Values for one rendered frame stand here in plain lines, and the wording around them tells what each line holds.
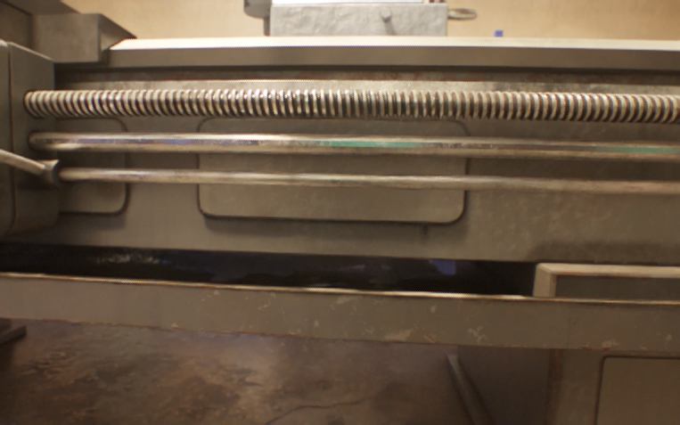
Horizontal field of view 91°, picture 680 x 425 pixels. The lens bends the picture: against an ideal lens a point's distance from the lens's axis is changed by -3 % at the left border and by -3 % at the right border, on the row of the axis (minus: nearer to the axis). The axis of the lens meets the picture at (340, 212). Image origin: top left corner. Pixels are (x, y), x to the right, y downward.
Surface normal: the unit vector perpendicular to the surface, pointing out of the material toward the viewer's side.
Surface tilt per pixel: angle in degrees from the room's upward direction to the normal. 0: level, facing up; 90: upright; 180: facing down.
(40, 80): 90
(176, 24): 90
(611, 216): 90
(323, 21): 90
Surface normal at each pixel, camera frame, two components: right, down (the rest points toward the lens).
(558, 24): -0.07, 0.08
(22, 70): 1.00, 0.03
